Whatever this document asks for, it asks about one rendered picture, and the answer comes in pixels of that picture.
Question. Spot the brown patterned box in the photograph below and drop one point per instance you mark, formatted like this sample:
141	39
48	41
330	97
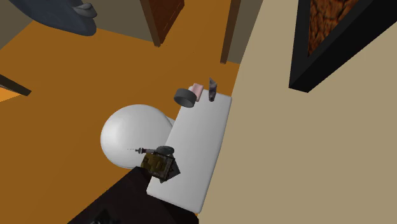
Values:
158	166

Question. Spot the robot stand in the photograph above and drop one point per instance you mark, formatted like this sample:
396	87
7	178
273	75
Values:
130	201

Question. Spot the grey mottled figure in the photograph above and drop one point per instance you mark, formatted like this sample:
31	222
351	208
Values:
212	90

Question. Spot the brown door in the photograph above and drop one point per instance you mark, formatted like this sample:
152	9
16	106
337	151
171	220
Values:
164	15

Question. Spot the dark grey round bowl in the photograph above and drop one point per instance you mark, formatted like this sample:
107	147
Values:
185	97

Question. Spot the grey tool with round head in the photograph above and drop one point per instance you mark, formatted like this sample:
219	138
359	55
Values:
166	150

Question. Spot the pink box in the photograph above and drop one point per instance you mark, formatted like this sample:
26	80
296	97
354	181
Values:
198	90

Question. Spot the black framed wall picture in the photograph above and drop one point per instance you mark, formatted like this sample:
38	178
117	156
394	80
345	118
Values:
322	34

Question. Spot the brown door frame post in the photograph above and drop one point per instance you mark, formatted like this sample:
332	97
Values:
230	31

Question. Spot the black slanted board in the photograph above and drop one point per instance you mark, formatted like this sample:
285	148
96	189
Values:
15	86

